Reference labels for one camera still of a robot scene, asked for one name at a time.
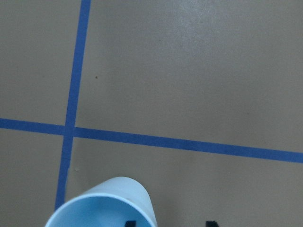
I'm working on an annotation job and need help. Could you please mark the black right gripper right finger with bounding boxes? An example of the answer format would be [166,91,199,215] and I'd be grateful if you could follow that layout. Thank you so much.
[205,221,219,227]

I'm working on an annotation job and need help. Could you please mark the blue cup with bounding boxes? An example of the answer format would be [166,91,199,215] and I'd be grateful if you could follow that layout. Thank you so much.
[46,177,158,227]

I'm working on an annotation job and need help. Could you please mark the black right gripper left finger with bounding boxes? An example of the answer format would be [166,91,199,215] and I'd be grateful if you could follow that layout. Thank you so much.
[125,220,136,227]

